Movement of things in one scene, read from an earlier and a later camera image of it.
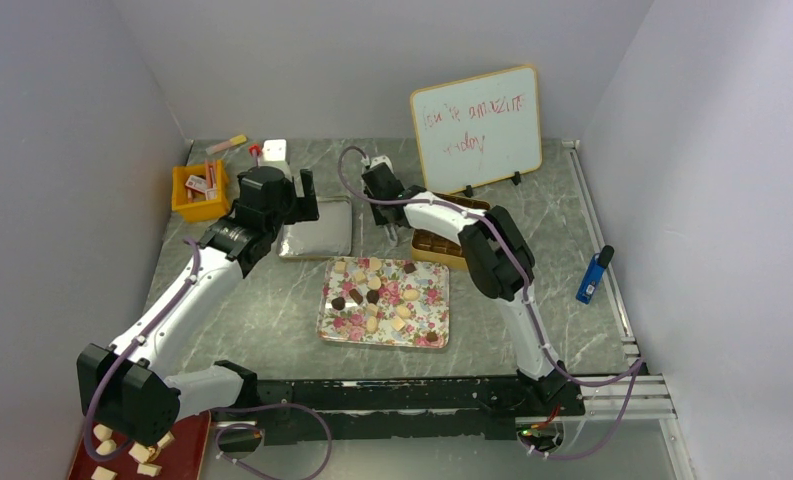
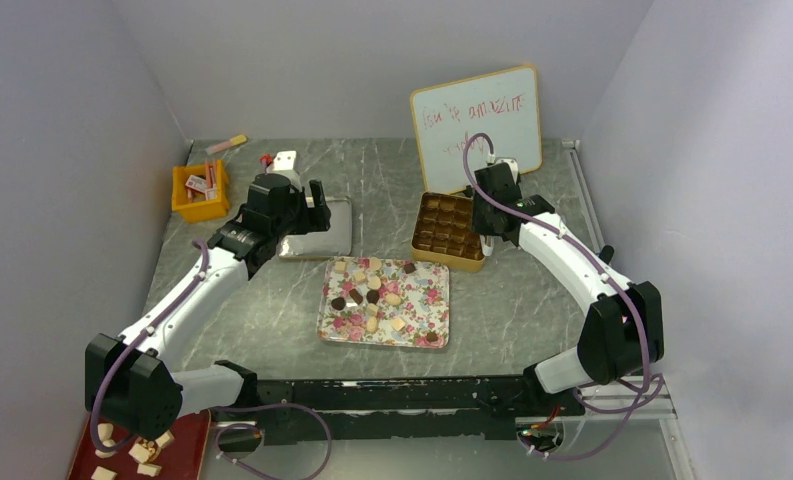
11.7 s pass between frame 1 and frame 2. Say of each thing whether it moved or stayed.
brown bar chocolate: stayed
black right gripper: moved
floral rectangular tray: stayed
